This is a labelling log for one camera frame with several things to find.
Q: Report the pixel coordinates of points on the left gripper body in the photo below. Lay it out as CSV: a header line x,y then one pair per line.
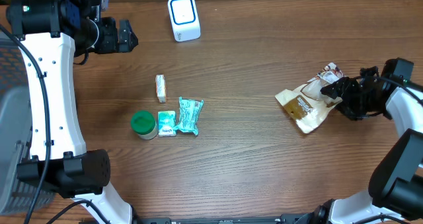
x,y
100,38

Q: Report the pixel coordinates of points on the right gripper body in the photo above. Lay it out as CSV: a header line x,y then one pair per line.
x,y
360,101

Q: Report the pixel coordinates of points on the beige snack pouch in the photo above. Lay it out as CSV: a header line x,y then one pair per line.
x,y
306,105

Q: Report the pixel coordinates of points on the orange tissue pack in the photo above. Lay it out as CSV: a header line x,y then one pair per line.
x,y
161,88

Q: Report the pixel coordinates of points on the green lid jar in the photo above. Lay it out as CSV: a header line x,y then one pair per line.
x,y
144,124

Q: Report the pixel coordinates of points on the teal tissue pack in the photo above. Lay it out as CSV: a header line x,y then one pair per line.
x,y
166,123

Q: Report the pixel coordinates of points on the teal crinkled wrapper packet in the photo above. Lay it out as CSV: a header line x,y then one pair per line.
x,y
189,114

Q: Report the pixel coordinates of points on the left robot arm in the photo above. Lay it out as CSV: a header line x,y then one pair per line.
x,y
50,35

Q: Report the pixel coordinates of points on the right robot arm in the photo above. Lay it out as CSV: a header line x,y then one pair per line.
x,y
394,192

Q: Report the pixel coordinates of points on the white barcode scanner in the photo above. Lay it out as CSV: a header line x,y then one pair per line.
x,y
184,20

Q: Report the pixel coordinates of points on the grey plastic shopping basket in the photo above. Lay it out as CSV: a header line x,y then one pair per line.
x,y
13,134

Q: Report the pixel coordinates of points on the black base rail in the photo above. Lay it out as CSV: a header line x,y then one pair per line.
x,y
224,221

